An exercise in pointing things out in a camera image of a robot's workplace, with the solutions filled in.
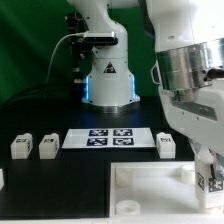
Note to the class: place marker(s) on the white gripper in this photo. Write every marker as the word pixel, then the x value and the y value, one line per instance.
pixel 202 120

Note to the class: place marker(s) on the white square table top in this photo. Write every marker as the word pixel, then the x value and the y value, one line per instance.
pixel 156 193

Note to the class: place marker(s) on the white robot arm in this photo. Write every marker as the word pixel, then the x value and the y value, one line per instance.
pixel 189 48

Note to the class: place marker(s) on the white sheet with markers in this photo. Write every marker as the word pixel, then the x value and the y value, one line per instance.
pixel 108 138

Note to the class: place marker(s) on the white block left edge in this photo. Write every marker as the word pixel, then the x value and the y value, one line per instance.
pixel 1 179

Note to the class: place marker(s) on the black camera stand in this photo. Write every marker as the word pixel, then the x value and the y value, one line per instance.
pixel 80 52

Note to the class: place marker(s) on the black camera on stand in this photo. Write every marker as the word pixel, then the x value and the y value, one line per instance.
pixel 100 39

